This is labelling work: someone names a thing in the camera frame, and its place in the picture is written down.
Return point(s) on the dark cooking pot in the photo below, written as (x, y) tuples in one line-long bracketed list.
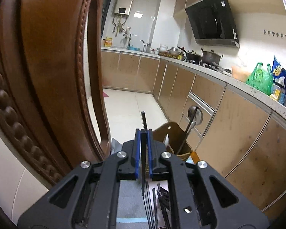
[(210, 57)]

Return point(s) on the grey pink cloth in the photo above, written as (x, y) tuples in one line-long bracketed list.
[(131, 211)]

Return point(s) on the kitchen base cabinets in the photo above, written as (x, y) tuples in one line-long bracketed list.
[(243, 132)]

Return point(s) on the wooden utensil holder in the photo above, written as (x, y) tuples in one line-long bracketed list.
[(165, 161)]

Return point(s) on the metal ladle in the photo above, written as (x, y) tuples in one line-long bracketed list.
[(195, 118)]

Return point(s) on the white water heater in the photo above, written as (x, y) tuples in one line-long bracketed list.
[(123, 7)]

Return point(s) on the carved wooden chair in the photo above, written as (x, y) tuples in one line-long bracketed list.
[(52, 110)]

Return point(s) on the black range hood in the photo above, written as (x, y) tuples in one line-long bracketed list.
[(213, 24)]

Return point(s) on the green plastic bag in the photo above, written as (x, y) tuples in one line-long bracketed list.
[(261, 78)]

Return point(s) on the yellow box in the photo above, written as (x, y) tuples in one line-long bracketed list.
[(108, 42)]

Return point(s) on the black wok pan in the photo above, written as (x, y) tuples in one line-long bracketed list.
[(191, 56)]

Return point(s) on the white ceramic spoon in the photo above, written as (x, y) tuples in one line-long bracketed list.
[(166, 140)]

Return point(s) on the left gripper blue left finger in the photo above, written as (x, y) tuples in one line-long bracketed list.
[(137, 142)]

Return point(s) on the blue snack bag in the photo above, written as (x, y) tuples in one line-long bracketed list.
[(278, 70)]

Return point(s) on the chrome faucet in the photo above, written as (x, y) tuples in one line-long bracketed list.
[(146, 47)]

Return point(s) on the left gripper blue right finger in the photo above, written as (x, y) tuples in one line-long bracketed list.
[(149, 152)]

